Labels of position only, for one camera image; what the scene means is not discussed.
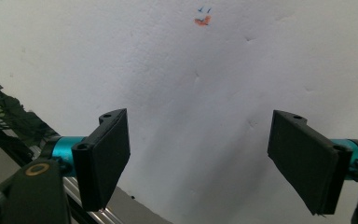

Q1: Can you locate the black tangled netting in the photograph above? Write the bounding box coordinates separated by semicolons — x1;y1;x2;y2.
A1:
0;77;61;167

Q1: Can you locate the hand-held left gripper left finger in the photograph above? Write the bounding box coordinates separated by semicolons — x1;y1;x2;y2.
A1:
51;107;131;212

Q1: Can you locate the aluminium frame rail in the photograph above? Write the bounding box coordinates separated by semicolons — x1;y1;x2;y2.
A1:
0;70;126;224

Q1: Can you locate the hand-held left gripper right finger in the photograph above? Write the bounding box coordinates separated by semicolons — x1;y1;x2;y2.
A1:
267;109;358;216

